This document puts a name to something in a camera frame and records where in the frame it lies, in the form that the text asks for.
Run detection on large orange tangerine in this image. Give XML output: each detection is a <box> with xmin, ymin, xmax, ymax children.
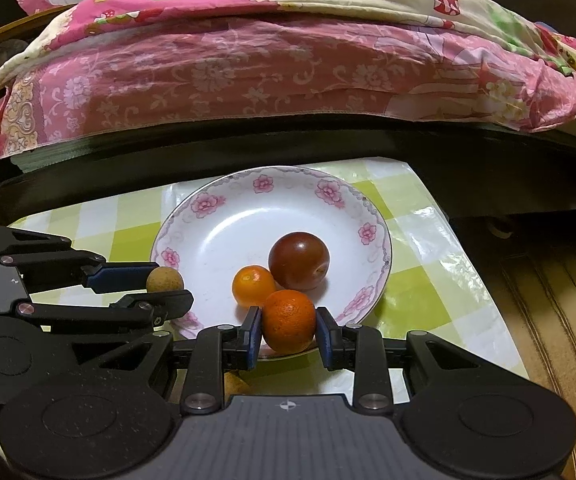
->
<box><xmin>262</xmin><ymin>289</ymin><xmax>316</xmax><ymax>354</ymax></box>

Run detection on small orange tangerine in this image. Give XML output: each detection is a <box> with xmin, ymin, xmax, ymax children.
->
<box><xmin>231</xmin><ymin>266</ymin><xmax>277</xmax><ymax>308</ymax></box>

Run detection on dark red large tomato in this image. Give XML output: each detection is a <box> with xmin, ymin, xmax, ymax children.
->
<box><xmin>268</xmin><ymin>232</ymin><xmax>330</xmax><ymax>290</ymax></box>

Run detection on green checkered plastic tablecloth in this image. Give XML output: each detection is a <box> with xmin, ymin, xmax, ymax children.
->
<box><xmin>16</xmin><ymin>158</ymin><xmax>524</xmax><ymax>374</ymax></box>

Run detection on white floral porcelain plate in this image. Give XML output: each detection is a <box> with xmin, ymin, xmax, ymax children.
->
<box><xmin>151</xmin><ymin>166</ymin><xmax>393</xmax><ymax>339</ymax></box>

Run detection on pink floral bed quilt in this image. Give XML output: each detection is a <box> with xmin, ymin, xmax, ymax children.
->
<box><xmin>0</xmin><ymin>0</ymin><xmax>576</xmax><ymax>159</ymax></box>

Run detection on black bed frame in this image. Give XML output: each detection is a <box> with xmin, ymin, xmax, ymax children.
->
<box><xmin>0</xmin><ymin>115</ymin><xmax>576</xmax><ymax>224</ymax></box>

